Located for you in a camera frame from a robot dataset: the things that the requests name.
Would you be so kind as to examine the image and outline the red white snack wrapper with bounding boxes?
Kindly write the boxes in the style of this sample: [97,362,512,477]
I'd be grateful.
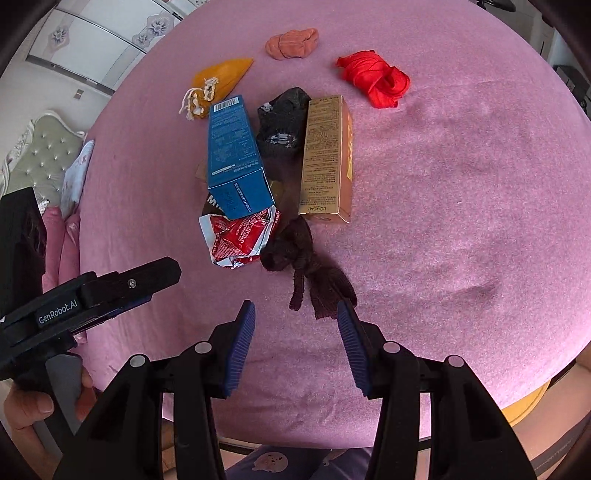
[199,205,280,269]

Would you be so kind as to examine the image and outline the blue cardboard box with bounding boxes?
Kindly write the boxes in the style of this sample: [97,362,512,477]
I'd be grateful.
[206,95,274,220]

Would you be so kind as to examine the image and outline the dark brown knotted stocking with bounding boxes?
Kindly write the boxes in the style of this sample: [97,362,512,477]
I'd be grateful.
[260,215,358,320]

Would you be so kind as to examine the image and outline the orange drawstring pouch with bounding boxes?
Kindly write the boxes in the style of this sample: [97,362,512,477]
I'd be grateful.
[178,58,253,121]

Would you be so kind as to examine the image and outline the gold cardboard box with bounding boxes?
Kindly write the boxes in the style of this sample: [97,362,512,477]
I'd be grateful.
[298,95,353,223]

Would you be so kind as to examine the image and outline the dark grey sock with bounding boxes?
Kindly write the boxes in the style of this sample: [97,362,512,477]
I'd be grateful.
[256,87,311,158]

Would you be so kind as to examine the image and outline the red knotted cloth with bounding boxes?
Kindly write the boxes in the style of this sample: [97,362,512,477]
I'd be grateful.
[335,50,411,109]

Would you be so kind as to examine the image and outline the salmon sock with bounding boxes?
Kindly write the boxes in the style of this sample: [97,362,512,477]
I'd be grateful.
[264,28,320,61]

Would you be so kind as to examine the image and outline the person left hand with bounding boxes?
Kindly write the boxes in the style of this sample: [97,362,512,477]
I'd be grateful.
[3,383,59,479]

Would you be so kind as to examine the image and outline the pink rolled quilt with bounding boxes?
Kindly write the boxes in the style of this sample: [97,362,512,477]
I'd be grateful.
[42,207,81,293]

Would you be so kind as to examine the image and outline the light blue patterned pillow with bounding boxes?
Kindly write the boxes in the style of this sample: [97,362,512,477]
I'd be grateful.
[59,140,95,220]

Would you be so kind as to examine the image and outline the green tufted headboard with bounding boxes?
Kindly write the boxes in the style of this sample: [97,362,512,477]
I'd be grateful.
[1,111,86,211]

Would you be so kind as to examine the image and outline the white wardrobe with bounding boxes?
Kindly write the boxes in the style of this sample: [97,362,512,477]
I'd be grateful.
[26,0,205,96]

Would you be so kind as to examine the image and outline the black swivel chair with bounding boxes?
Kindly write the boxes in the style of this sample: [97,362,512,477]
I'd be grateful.
[475,0,517,13]

